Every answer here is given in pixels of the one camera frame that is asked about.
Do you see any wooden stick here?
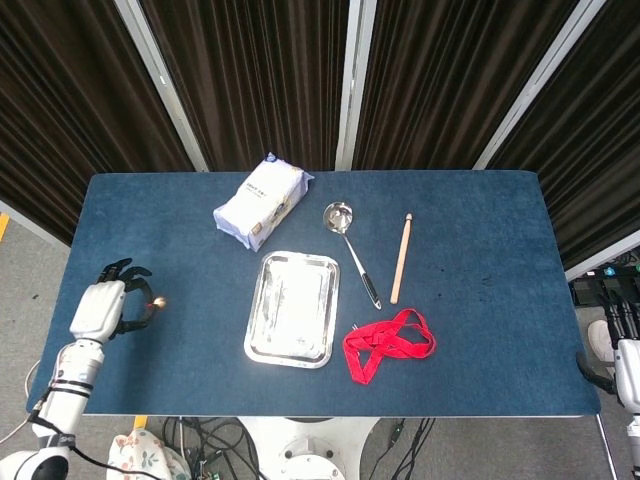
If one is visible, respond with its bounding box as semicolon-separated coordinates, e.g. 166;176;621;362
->
389;213;414;305

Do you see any blue table cloth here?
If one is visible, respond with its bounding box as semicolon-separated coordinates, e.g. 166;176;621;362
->
25;169;601;419

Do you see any white plastic food package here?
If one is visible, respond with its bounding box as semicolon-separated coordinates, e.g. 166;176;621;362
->
213;152;315;253

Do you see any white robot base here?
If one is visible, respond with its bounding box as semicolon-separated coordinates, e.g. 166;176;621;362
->
238;417;382;480

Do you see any floral fabric bag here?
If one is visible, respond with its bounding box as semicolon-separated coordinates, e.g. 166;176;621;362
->
107;428;192;480

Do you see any rectangular stainless steel tray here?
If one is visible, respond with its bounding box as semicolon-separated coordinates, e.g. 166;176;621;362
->
243;250;341;370

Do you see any black cable bundle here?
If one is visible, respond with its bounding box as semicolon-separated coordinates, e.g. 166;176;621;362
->
359;417;437;480
162;417;264;480

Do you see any steel ladle black handle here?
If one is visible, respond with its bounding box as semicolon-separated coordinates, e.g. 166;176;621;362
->
322;200;383;311

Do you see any white shoe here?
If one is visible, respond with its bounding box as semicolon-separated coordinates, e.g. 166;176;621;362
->
586;319;617;364

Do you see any white partition post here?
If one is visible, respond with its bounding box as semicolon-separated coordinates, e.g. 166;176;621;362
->
473;0;604;171
564;243;640;282
113;0;210;173
333;0;377;171

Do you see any dark brown pleated curtain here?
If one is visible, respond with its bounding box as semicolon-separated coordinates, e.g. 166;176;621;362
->
139;0;351;174
487;0;640;271
0;0;196;246
352;0;584;171

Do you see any white cable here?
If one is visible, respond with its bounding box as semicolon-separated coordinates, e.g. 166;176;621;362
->
0;358;42;446

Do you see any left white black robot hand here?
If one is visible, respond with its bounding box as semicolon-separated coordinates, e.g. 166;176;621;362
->
68;257;159;344

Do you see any red fabric lanyard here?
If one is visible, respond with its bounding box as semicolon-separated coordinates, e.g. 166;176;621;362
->
342;308;438;386

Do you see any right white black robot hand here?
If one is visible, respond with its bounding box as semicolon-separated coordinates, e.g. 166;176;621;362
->
574;287;640;407

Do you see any black electronics box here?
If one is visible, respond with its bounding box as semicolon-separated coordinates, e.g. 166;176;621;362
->
569;249;640;307

